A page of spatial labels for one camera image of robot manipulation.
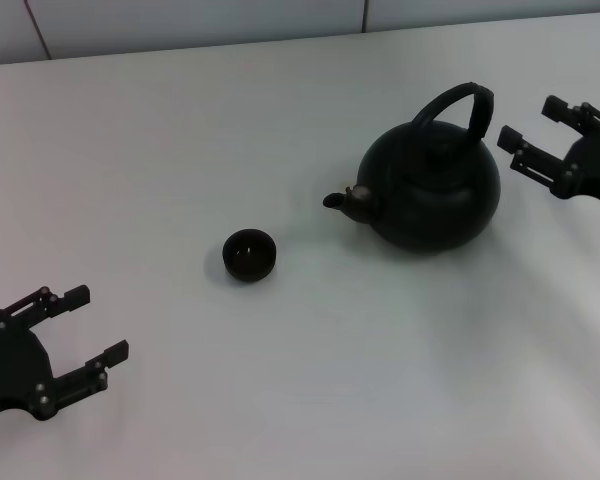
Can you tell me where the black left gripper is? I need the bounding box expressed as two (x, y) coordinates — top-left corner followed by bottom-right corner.
(0, 284), (130, 422)

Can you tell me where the black round teapot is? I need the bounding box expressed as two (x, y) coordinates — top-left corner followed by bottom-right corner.
(322, 81), (502, 256)

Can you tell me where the dark brown teacup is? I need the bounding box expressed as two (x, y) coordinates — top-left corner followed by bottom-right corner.
(222, 227), (277, 284)

